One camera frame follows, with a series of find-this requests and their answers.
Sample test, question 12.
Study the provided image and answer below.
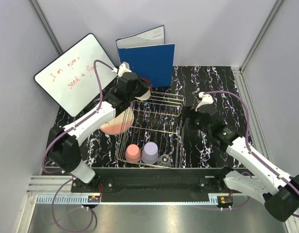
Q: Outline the red bowl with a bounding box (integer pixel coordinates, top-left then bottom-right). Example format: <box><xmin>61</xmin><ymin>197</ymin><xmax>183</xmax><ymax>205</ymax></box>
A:
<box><xmin>136</xmin><ymin>78</ymin><xmax>152</xmax><ymax>101</ymax></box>

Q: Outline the cream and pink plate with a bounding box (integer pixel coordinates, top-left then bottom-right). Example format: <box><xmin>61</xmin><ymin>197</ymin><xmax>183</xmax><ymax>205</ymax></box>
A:
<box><xmin>100</xmin><ymin>107</ymin><xmax>134</xmax><ymax>135</ymax></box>

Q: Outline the wire dish rack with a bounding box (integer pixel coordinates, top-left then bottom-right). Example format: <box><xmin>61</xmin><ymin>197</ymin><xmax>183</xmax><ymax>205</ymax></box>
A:
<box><xmin>116</xmin><ymin>91</ymin><xmax>186</xmax><ymax>168</ymax></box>

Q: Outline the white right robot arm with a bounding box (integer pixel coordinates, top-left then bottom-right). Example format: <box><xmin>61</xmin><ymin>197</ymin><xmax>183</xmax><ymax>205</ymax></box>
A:
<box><xmin>178</xmin><ymin>104</ymin><xmax>299</xmax><ymax>222</ymax></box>

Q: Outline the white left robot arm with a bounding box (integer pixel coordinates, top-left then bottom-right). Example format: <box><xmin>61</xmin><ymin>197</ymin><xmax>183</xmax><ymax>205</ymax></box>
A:
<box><xmin>45</xmin><ymin>72</ymin><xmax>151</xmax><ymax>192</ymax></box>

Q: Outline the whiteboard with red writing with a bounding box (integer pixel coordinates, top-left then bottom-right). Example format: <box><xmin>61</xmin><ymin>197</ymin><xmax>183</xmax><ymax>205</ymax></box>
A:
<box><xmin>34</xmin><ymin>33</ymin><xmax>117</xmax><ymax>117</ymax></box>

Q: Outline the clear glass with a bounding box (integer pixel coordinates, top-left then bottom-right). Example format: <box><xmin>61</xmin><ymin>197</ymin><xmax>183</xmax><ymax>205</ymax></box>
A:
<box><xmin>157</xmin><ymin>154</ymin><xmax>171</xmax><ymax>167</ymax></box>

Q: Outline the lilac cup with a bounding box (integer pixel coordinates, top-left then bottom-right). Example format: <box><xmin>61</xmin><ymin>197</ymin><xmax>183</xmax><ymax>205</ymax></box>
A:
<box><xmin>141</xmin><ymin>142</ymin><xmax>159</xmax><ymax>165</ymax></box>

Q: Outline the pink cup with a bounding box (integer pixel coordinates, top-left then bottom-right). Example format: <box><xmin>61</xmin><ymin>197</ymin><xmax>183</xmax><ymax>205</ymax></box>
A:
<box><xmin>125</xmin><ymin>144</ymin><xmax>141</xmax><ymax>162</ymax></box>

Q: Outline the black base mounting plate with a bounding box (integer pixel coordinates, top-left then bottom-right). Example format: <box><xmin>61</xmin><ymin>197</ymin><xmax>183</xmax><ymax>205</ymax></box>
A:
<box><xmin>71</xmin><ymin>167</ymin><xmax>230</xmax><ymax>204</ymax></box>

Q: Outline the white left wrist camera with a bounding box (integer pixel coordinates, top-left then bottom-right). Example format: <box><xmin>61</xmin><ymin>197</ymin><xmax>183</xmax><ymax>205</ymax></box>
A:
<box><xmin>112</xmin><ymin>62</ymin><xmax>132</xmax><ymax>77</ymax></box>

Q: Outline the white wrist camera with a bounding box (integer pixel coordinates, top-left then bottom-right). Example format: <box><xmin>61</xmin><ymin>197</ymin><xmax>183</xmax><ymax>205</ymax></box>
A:
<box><xmin>112</xmin><ymin>62</ymin><xmax>132</xmax><ymax>77</ymax></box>
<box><xmin>195</xmin><ymin>92</ymin><xmax>213</xmax><ymax>112</ymax></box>

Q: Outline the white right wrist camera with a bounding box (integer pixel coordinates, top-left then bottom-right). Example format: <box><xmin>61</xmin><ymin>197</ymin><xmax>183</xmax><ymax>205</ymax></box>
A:
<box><xmin>195</xmin><ymin>92</ymin><xmax>213</xmax><ymax>112</ymax></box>

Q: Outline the blue ring binder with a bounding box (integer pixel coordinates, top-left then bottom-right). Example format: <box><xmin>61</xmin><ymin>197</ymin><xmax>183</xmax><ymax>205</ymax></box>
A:
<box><xmin>116</xmin><ymin>25</ymin><xmax>175</xmax><ymax>88</ymax></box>

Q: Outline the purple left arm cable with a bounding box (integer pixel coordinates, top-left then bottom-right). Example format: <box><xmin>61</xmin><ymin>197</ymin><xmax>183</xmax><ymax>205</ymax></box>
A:
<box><xmin>41</xmin><ymin>59</ymin><xmax>116</xmax><ymax>174</ymax></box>

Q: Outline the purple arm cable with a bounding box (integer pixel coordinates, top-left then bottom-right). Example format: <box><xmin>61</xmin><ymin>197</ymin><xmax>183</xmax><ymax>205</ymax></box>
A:
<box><xmin>204</xmin><ymin>90</ymin><xmax>299</xmax><ymax>217</ymax></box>
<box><xmin>41</xmin><ymin>59</ymin><xmax>116</xmax><ymax>174</ymax></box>

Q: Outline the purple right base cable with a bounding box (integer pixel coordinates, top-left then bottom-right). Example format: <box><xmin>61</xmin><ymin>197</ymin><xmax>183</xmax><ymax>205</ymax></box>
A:
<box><xmin>221</xmin><ymin>172</ymin><xmax>256</xmax><ymax>211</ymax></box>

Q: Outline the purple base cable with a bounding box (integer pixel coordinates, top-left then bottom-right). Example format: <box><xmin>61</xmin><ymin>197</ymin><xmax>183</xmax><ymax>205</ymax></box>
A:
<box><xmin>221</xmin><ymin>172</ymin><xmax>256</xmax><ymax>211</ymax></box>
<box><xmin>52</xmin><ymin>177</ymin><xmax>98</xmax><ymax>231</ymax></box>

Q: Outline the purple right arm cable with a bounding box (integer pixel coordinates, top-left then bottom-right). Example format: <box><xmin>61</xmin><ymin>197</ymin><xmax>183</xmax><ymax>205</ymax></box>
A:
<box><xmin>204</xmin><ymin>90</ymin><xmax>299</xmax><ymax>217</ymax></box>

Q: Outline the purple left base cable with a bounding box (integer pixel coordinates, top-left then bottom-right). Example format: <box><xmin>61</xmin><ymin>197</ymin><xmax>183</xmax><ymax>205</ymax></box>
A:
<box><xmin>52</xmin><ymin>177</ymin><xmax>98</xmax><ymax>231</ymax></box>

